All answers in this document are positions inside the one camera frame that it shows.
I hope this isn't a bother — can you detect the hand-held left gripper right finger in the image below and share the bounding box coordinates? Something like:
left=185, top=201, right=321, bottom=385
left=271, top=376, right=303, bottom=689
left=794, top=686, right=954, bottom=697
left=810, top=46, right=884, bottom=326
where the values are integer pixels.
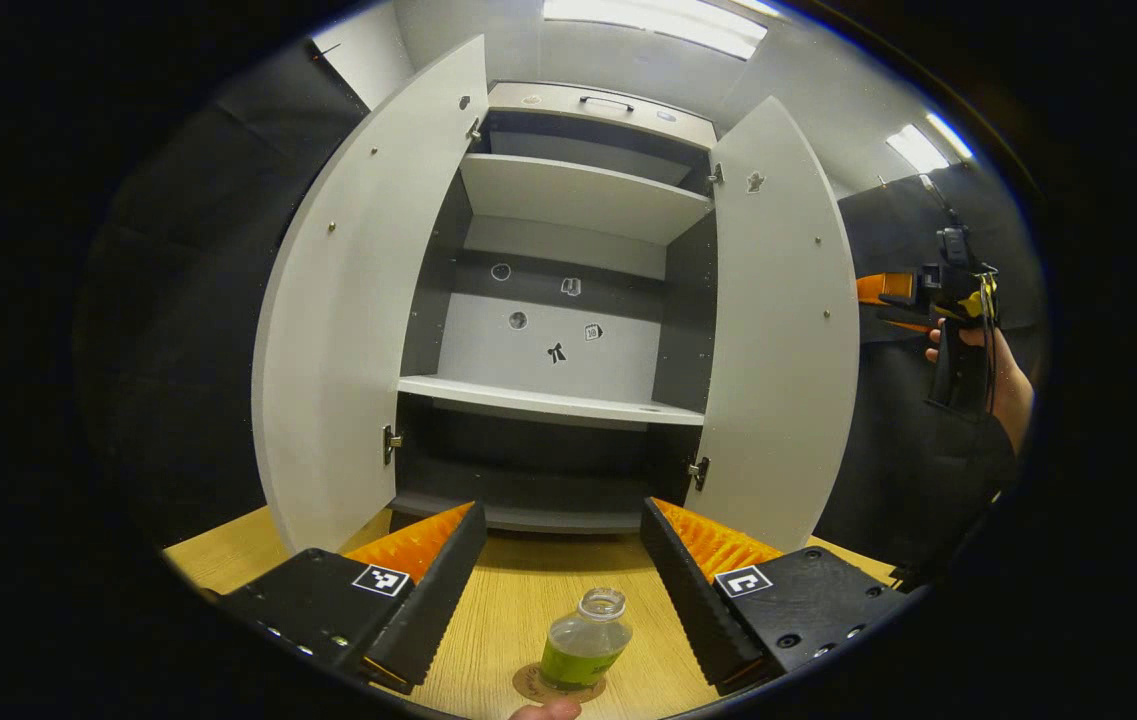
left=640, top=497, right=911, bottom=699

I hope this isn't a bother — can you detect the black backdrop cloth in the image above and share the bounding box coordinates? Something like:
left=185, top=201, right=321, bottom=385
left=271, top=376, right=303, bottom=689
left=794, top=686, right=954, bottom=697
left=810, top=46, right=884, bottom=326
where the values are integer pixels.
left=76, top=38, right=1045, bottom=593

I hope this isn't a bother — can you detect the long ceiling light panel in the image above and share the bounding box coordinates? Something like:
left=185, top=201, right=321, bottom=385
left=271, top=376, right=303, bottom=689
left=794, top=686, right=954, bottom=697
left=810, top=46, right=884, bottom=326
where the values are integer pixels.
left=542, top=0, right=770, bottom=61

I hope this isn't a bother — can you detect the grey cabinet door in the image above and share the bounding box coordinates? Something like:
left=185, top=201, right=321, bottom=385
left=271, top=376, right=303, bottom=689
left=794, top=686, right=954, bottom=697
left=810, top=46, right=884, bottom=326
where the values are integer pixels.
left=684, top=95, right=862, bottom=554
left=250, top=34, right=490, bottom=557

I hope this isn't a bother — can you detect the green label plastic bottle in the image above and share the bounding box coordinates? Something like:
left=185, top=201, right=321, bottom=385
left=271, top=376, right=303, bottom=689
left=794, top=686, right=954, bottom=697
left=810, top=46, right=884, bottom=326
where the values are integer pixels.
left=539, top=587, right=635, bottom=692

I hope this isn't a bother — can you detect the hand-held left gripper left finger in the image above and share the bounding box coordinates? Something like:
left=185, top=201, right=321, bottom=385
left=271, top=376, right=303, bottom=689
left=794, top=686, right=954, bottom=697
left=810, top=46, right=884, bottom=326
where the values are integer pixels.
left=216, top=500, right=489, bottom=697

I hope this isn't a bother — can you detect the round brown coaster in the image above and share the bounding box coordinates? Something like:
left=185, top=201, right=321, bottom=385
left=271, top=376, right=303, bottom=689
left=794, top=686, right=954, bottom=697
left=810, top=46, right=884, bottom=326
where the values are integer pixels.
left=512, top=661, right=608, bottom=705

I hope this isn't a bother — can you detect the small ceiling light panel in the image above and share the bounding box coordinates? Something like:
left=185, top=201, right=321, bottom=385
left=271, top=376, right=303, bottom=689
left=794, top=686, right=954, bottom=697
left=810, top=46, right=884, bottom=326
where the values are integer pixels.
left=885, top=111, right=976, bottom=175

